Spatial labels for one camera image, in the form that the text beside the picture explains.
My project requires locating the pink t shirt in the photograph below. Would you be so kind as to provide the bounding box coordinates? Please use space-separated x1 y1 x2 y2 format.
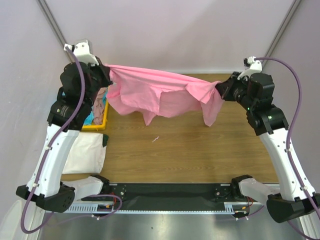
107 65 224 127

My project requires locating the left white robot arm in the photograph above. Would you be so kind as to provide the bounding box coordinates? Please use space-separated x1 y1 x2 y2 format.
16 62 113 213

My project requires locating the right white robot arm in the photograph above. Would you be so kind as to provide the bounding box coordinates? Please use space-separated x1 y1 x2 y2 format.
215 72 320 223

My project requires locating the mauve t shirt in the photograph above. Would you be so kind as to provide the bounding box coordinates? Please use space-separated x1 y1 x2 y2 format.
93 87 108 125

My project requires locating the turquoise t shirt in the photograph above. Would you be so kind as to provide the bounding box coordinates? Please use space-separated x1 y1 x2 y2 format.
83 112 95 126

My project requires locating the yellow plastic bin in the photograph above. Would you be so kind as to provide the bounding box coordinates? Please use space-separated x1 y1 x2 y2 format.
82 101 109 131

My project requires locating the dark green folded shirt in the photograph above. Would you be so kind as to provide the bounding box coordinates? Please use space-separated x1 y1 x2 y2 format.
102 134 109 148

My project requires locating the folded white t shirt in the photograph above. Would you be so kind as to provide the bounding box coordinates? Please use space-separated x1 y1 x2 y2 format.
62 132 107 175

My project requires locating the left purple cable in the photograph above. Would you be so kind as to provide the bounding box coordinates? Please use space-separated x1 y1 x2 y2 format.
20 47 123 234

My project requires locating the purple cable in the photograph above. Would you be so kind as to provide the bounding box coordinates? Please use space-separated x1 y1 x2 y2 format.
20 47 123 234
234 56 320 238

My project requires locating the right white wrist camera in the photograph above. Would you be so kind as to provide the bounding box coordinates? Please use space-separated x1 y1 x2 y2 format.
237 56 263 80

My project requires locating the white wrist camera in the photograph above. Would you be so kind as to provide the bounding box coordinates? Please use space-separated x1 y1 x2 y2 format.
237 56 263 80
63 39 99 66

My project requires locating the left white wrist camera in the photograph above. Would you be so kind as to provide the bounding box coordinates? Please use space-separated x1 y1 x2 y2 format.
63 39 99 66

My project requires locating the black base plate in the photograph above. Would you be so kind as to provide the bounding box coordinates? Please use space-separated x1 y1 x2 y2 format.
82 182 262 211

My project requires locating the grey slotted cable duct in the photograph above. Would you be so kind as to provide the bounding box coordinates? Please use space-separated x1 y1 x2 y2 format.
65 201 248 215

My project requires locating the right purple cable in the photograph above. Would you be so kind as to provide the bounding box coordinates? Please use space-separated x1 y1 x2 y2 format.
234 56 320 238

